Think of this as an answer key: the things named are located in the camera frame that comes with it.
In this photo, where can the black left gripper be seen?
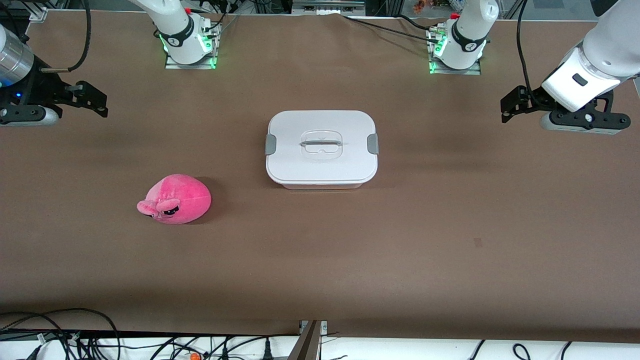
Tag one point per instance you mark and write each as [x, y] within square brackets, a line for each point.
[535, 98]

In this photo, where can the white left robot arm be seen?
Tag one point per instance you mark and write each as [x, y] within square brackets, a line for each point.
[470, 30]

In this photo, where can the orange patterned background object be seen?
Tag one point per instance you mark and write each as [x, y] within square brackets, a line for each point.
[421, 6]

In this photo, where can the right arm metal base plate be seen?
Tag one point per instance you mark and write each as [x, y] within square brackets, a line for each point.
[190, 66]

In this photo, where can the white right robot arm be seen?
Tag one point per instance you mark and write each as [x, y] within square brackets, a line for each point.
[175, 30]

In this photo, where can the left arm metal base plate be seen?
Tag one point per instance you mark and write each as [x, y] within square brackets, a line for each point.
[467, 71]

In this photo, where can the aluminium corner profile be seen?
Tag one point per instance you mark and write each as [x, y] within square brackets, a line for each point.
[37, 12]

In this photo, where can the aluminium frame post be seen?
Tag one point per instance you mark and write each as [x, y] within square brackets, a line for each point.
[307, 345]

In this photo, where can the white box lid grey latches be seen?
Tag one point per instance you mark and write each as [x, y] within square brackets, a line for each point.
[300, 165]

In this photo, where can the brown table cover sheet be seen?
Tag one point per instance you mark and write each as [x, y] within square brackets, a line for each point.
[320, 260]

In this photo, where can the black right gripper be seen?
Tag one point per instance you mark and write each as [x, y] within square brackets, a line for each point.
[37, 89]

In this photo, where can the pink plush toy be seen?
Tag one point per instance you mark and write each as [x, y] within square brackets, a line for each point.
[185, 197]

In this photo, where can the grey metal frame rail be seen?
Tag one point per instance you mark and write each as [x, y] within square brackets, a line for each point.
[327, 7]

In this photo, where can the clear plastic storage box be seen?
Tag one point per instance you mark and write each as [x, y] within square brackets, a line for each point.
[320, 186]

